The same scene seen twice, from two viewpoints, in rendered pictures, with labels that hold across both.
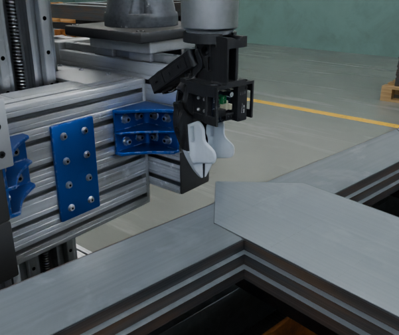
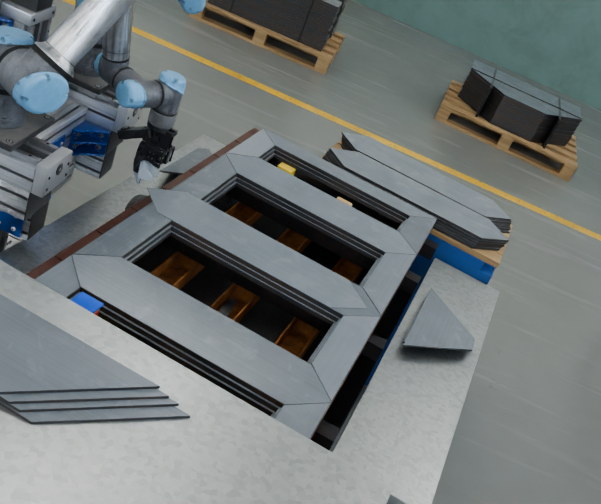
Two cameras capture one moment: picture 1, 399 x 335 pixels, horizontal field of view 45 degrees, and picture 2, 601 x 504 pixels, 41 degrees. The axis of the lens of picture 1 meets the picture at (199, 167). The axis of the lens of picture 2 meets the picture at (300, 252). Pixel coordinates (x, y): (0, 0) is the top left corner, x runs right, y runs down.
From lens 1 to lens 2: 179 cm
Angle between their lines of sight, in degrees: 35
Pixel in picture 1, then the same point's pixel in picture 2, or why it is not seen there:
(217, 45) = (165, 134)
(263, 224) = (176, 214)
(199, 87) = (153, 149)
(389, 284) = (223, 240)
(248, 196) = (165, 198)
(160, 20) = not seen: hidden behind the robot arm
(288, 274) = (189, 235)
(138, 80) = (85, 108)
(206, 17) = (164, 123)
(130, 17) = (86, 69)
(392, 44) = not seen: outside the picture
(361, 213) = (212, 210)
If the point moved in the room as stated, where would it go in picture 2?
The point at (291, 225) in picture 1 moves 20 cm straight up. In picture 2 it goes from (187, 215) to (207, 157)
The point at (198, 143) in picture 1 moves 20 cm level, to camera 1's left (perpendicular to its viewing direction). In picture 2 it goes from (143, 170) to (75, 164)
